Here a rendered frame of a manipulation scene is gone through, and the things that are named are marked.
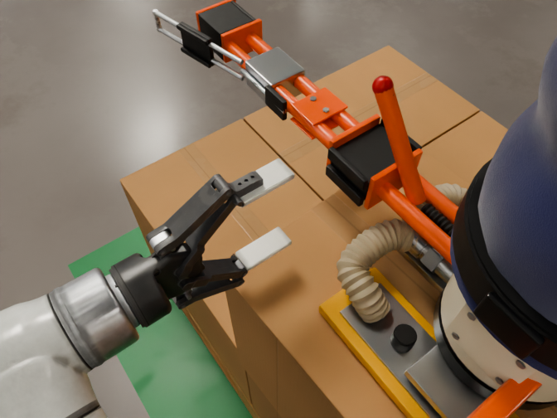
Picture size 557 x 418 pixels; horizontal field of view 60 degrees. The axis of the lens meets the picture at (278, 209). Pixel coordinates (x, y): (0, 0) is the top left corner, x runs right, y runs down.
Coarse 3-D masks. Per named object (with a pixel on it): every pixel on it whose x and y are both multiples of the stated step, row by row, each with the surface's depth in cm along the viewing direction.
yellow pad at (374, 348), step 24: (384, 288) 63; (336, 312) 62; (408, 312) 62; (360, 336) 59; (384, 336) 59; (408, 336) 57; (432, 336) 60; (360, 360) 59; (384, 360) 57; (408, 360) 57; (384, 384) 57; (408, 384) 56; (408, 408) 55; (432, 408) 54
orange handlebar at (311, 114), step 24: (240, 48) 74; (264, 48) 74; (288, 96) 68; (312, 96) 67; (336, 96) 67; (312, 120) 64; (336, 120) 66; (384, 192) 58; (432, 192) 58; (408, 216) 56; (432, 240) 54; (504, 384) 45; (528, 384) 44; (480, 408) 43; (504, 408) 43
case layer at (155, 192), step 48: (384, 48) 162; (432, 96) 148; (192, 144) 136; (240, 144) 136; (288, 144) 136; (432, 144) 136; (480, 144) 136; (144, 192) 126; (192, 192) 126; (288, 192) 126; (240, 240) 117; (240, 384) 129
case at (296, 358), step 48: (336, 192) 76; (336, 240) 70; (240, 288) 66; (288, 288) 66; (336, 288) 66; (432, 288) 66; (240, 336) 82; (288, 336) 62; (336, 336) 62; (288, 384) 71; (336, 384) 58
